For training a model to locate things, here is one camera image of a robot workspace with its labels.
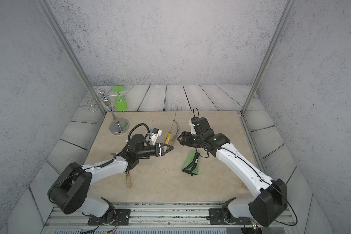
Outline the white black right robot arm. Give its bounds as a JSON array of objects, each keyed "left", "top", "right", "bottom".
[{"left": 177, "top": 132, "right": 288, "bottom": 227}]

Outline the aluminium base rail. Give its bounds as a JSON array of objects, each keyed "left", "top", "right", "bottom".
[{"left": 41, "top": 203, "right": 306, "bottom": 234}]

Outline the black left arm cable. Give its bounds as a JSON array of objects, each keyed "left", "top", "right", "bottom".
[{"left": 127, "top": 123, "right": 151, "bottom": 141}]

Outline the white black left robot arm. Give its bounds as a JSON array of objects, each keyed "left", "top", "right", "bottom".
[{"left": 47, "top": 134, "right": 174, "bottom": 217}]

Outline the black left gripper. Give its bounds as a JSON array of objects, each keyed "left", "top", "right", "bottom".
[{"left": 136, "top": 144, "right": 173, "bottom": 160}]

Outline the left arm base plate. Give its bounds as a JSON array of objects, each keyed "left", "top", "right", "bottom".
[{"left": 87, "top": 209, "right": 131, "bottom": 226}]

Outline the aluminium frame post left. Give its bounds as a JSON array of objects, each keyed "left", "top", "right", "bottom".
[{"left": 36, "top": 0, "right": 97, "bottom": 99}]

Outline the aluminium frame post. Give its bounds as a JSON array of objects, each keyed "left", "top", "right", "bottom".
[
  {"left": 36, "top": 0, "right": 97, "bottom": 99},
  {"left": 241, "top": 0, "right": 296, "bottom": 116}
]

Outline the chrome glass rack stand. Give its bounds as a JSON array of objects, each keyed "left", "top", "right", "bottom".
[{"left": 87, "top": 88, "right": 129, "bottom": 135}]

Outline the aluminium frame post right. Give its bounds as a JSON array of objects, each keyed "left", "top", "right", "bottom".
[{"left": 241, "top": 0, "right": 296, "bottom": 116}]

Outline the sickle with wooden handle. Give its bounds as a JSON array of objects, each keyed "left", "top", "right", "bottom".
[{"left": 169, "top": 120, "right": 180, "bottom": 145}]

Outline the green fluffy rag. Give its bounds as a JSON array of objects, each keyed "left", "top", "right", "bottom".
[{"left": 182, "top": 150, "right": 200, "bottom": 176}]

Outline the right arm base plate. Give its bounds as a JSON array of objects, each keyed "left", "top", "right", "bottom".
[{"left": 206, "top": 208, "right": 251, "bottom": 225}]

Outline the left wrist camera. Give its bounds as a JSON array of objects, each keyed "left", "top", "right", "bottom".
[{"left": 149, "top": 128, "right": 162, "bottom": 145}]

